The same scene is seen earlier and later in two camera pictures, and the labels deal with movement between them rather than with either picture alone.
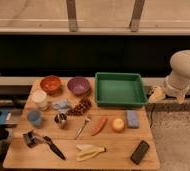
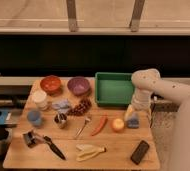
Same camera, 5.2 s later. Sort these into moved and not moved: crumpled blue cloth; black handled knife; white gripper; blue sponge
Moved: white gripper
Not moved: black handled knife; blue sponge; crumpled blue cloth
